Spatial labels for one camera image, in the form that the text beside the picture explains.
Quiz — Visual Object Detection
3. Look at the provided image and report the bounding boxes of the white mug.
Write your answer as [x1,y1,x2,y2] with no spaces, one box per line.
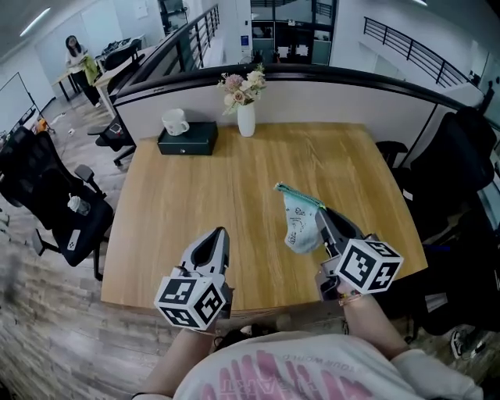
[161,108,191,137]

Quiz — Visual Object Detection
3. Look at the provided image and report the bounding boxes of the beige partition with black rail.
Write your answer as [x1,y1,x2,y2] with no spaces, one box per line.
[112,64,485,169]

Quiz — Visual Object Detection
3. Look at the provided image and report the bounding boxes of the person's left forearm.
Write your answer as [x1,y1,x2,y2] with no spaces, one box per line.
[142,327,216,399]

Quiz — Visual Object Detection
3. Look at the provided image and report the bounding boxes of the beaded bracelet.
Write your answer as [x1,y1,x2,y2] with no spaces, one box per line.
[337,288,365,308]

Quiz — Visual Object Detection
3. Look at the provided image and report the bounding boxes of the person's white printed shirt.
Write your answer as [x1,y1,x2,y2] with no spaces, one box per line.
[132,331,485,400]

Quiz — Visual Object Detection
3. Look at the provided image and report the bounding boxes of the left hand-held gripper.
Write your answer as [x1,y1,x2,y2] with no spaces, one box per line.
[154,227,235,332]

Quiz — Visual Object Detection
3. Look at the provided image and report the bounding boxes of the black metal balcony railing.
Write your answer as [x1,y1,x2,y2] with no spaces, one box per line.
[362,16,472,89]

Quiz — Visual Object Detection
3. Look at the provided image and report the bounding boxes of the black office chair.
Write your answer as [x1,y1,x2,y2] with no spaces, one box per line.
[377,105,499,243]
[87,120,138,167]
[390,218,500,337]
[104,38,141,71]
[0,127,115,280]

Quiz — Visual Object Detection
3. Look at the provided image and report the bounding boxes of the pink and cream flower bouquet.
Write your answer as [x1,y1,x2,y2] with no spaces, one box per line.
[217,64,268,116]

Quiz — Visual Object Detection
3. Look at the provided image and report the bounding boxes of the whiteboard on stand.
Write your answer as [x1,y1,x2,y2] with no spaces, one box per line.
[0,72,38,132]

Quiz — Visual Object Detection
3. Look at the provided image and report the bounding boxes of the dark green tissue box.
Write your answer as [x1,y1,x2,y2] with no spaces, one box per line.
[157,120,219,156]

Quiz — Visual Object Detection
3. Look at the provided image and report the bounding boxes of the light blue cloth pouch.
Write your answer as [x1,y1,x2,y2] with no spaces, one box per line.
[273,182,327,255]

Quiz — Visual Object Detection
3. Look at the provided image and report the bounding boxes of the white vase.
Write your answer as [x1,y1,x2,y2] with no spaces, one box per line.
[237,102,256,138]

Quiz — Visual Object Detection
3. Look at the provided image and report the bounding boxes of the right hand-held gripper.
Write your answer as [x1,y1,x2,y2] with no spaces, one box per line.
[314,206,404,302]

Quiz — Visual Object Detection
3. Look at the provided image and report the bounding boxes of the person's right forearm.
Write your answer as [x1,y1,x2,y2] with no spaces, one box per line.
[343,291,411,359]

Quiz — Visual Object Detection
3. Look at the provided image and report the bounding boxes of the ceiling light panel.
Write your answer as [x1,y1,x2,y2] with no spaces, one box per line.
[19,7,52,38]

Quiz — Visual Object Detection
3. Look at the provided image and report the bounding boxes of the black framed glass wall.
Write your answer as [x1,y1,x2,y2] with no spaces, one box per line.
[249,0,338,66]

